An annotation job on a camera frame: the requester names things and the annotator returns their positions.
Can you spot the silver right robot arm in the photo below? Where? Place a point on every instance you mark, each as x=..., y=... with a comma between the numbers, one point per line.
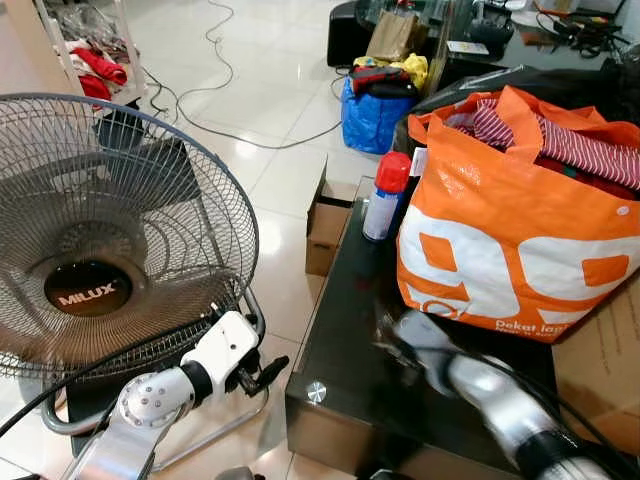
x=510, y=410

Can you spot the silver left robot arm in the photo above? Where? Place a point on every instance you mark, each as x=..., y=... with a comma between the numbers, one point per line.
x=150, y=400

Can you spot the black glass low table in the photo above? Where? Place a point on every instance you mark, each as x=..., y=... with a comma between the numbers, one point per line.
x=350, y=330

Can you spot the small open cardboard box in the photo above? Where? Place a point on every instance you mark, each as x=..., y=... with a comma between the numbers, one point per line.
x=325, y=230

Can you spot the grey Milux floor fan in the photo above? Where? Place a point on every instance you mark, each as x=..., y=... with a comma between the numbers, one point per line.
x=90, y=290

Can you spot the spray can with red cap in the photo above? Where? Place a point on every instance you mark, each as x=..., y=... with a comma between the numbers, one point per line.
x=383, y=205

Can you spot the large printed cardboard box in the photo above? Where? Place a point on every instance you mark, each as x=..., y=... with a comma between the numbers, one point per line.
x=600, y=370

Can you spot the orange and white shopping bag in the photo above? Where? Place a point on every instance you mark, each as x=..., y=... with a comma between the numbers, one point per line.
x=500, y=250

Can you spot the blue plastic bag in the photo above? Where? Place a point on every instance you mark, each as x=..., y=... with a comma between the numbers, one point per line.
x=368, y=125

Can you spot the yellow cloth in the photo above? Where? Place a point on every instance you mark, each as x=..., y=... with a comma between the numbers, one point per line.
x=413, y=68

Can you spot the black box speaker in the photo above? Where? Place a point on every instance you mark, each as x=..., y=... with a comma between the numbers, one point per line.
x=347, y=35

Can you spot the red clothes pile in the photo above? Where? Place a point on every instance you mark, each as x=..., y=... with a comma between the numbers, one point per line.
x=100, y=68

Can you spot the red white striped cloth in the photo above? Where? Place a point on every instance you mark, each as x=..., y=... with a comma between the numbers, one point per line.
x=580, y=150

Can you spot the brown paper bag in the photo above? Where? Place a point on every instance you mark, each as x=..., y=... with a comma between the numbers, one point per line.
x=395, y=35

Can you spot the white shelf rack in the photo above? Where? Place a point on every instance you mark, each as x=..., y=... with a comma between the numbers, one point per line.
x=125, y=40

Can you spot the black plastic rubbish bag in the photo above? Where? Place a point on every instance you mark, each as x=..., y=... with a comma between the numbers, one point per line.
x=590, y=85

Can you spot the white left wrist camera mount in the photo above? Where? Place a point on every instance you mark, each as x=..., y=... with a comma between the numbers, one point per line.
x=222, y=345

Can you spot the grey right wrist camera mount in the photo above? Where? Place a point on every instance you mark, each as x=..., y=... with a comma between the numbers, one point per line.
x=428, y=345

